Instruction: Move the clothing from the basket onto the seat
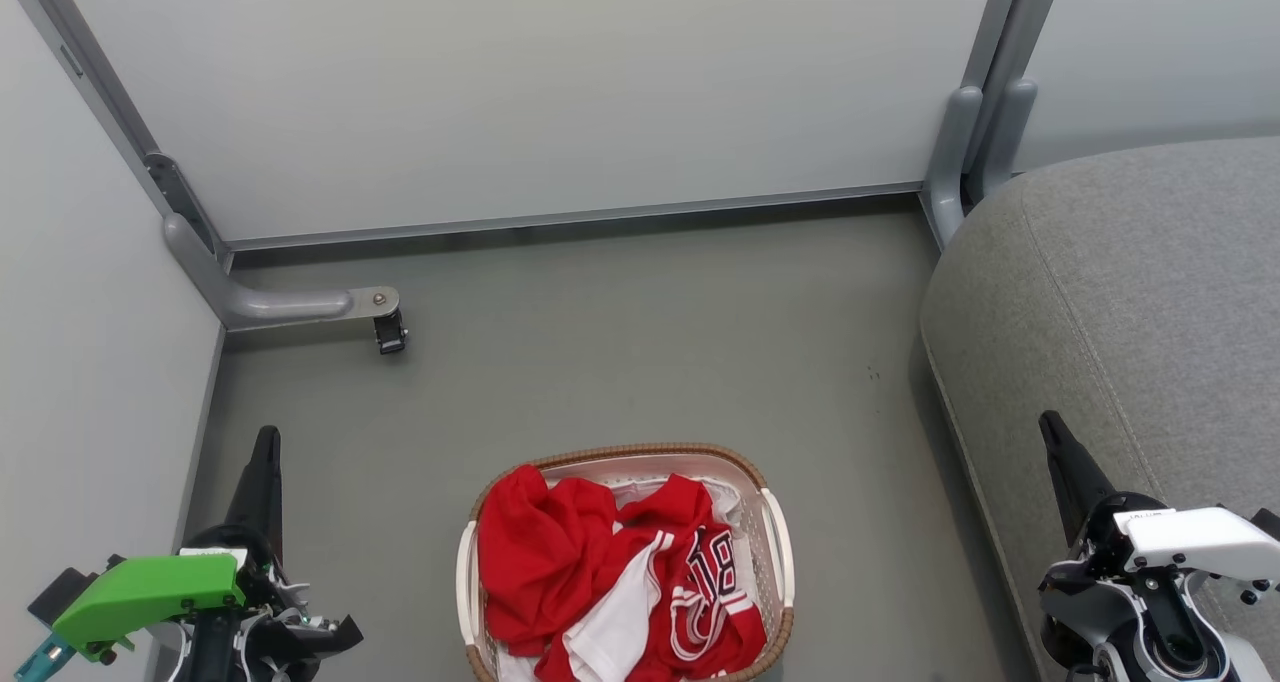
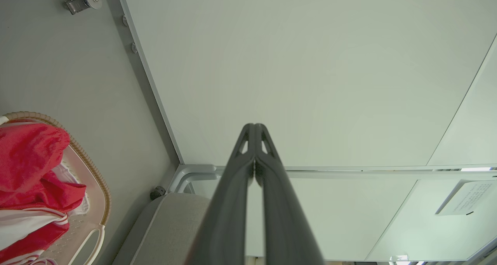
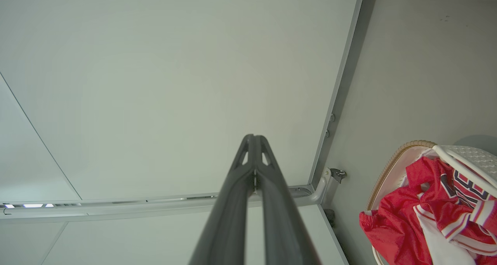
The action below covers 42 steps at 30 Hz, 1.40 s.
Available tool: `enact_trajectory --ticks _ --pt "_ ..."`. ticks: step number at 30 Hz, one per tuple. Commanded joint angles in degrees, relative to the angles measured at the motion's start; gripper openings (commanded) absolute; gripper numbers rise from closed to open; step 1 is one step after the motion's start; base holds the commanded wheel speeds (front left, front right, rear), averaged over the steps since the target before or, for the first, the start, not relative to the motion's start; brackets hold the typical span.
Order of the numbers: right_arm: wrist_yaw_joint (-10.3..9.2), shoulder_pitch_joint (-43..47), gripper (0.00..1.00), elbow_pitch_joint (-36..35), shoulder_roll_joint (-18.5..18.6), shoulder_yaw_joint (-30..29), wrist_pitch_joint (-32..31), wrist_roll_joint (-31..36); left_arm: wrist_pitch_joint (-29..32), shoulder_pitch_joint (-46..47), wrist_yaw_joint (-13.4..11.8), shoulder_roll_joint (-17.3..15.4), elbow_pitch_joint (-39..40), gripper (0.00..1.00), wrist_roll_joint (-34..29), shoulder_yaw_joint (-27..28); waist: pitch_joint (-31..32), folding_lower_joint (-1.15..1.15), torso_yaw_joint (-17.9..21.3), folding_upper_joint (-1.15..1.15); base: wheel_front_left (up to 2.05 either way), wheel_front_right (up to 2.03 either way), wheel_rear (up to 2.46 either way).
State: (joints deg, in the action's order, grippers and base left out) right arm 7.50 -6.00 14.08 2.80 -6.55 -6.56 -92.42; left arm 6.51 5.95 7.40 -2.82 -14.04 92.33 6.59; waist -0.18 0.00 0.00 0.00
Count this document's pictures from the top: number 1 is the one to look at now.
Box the plain red garment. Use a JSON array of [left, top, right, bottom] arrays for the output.
[[477, 465, 626, 659]]

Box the white wicker-rimmed laundry basket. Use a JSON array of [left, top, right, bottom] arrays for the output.
[[456, 443, 796, 682]]

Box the white cloth basket liner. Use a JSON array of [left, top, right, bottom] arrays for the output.
[[495, 476, 749, 682]]

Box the teal left cable connector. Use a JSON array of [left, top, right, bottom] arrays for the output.
[[14, 633, 77, 682]]

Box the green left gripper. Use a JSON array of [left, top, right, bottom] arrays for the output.
[[50, 425, 363, 682]]

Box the grey slanted partition post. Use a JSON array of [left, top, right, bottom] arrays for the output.
[[0, 0, 233, 268]]

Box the red lettered basketball jersey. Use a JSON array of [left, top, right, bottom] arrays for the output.
[[535, 475, 769, 682]]

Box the grey double partition post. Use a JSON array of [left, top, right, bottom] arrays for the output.
[[921, 0, 1069, 251]]

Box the black caster wheel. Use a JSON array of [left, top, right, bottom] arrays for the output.
[[373, 307, 409, 356]]

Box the grey fabric sofa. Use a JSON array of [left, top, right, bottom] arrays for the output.
[[920, 137, 1280, 682]]

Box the grey partition foot bracket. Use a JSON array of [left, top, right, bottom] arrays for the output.
[[163, 212, 401, 332]]

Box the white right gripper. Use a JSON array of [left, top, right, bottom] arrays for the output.
[[1038, 411, 1280, 605]]

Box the grey partition bottom rail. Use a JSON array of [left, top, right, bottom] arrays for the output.
[[226, 181, 925, 254]]

